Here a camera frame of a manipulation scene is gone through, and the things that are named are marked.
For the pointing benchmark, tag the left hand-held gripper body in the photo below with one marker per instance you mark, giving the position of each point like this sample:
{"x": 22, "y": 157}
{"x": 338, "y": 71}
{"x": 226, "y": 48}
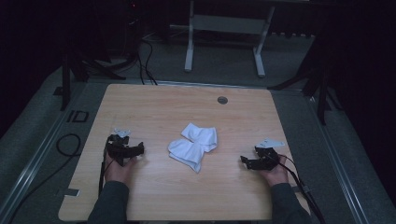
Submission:
{"x": 120, "y": 148}

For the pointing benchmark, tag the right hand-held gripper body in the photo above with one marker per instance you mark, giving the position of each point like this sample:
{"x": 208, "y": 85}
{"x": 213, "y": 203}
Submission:
{"x": 266, "y": 157}

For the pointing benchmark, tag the person's right hand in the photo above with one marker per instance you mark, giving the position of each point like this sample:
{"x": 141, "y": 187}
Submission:
{"x": 275, "y": 175}

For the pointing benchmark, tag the person's left hand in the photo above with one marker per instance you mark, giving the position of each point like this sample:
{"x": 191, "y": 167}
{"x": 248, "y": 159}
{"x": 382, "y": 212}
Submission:
{"x": 116, "y": 172}

